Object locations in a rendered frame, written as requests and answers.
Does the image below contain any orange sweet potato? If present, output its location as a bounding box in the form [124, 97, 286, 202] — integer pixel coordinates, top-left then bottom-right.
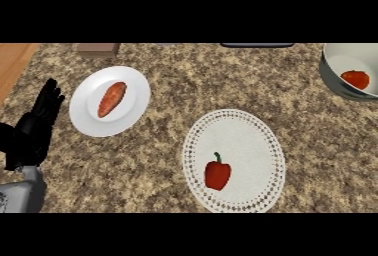
[96, 81, 128, 119]

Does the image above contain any grey bowl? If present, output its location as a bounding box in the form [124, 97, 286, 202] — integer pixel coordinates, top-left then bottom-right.
[317, 43, 378, 102]

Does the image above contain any white round lace placemat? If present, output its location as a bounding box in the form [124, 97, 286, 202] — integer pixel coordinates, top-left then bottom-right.
[181, 108, 288, 214]

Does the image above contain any brown rectangular block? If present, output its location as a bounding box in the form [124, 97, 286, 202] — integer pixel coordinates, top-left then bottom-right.
[75, 43, 121, 60]

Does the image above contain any red bell pepper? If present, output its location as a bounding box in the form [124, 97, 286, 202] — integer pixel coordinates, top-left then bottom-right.
[202, 151, 233, 192]

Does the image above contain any white round plate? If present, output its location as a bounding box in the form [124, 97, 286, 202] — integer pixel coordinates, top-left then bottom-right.
[68, 65, 152, 138]

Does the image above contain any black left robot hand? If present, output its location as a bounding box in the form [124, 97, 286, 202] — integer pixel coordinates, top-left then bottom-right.
[0, 78, 66, 172]

